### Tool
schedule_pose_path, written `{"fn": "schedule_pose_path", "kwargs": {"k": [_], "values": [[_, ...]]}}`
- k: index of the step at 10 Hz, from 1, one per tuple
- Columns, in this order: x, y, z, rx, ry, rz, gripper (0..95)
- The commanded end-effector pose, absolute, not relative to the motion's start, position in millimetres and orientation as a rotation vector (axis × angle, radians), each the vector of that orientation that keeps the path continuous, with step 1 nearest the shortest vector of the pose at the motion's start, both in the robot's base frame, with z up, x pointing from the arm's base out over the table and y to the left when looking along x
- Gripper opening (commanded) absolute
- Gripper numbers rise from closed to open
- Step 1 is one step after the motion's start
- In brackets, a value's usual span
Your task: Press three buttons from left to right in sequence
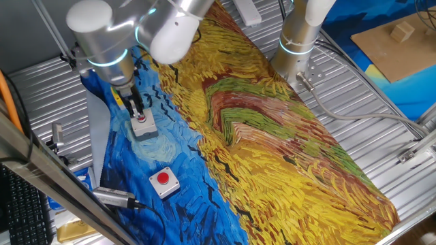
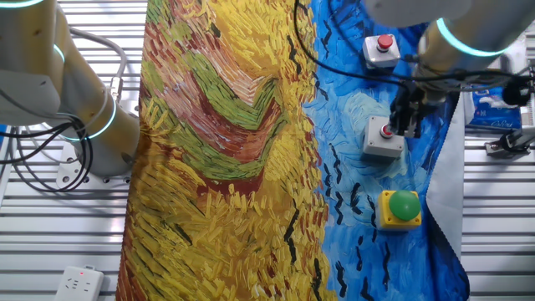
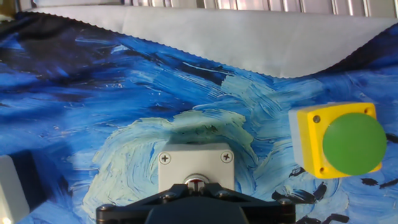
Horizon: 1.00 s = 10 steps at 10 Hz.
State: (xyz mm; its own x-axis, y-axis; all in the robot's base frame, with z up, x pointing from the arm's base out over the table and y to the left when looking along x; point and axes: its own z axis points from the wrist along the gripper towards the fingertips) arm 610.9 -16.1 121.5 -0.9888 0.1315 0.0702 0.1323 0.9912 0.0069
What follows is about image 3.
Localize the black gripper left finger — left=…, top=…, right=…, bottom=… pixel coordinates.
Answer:
left=95, top=181, right=197, bottom=224

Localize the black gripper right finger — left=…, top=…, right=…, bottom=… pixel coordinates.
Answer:
left=197, top=181, right=296, bottom=224

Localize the grey box red button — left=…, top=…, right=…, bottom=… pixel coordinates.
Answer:
left=157, top=142, right=236, bottom=194

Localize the yellow box green mushroom button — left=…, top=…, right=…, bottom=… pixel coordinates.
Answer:
left=288, top=101, right=388, bottom=180

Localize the white box red mushroom button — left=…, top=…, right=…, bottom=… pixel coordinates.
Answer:
left=0, top=151, right=47, bottom=224

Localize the Van Gogh painting tablecloth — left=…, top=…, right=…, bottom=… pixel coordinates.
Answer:
left=0, top=4, right=398, bottom=224

